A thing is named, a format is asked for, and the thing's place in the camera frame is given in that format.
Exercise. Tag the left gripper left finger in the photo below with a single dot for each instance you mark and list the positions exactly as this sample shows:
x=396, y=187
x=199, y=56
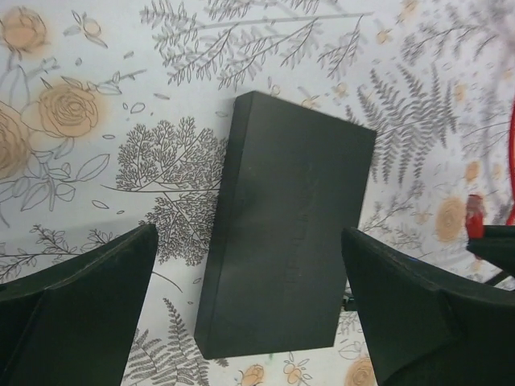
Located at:
x=74, y=323

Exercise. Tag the floral table mat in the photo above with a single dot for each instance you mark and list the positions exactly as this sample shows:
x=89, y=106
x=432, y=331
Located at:
x=117, y=113

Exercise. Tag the black network switch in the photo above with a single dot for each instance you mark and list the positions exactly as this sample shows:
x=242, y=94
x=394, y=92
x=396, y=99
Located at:
x=293, y=179

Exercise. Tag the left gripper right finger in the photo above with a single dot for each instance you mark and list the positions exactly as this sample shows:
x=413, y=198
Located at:
x=424, y=325

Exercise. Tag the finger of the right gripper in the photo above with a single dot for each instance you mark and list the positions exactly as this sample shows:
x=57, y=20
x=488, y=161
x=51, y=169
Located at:
x=497, y=243

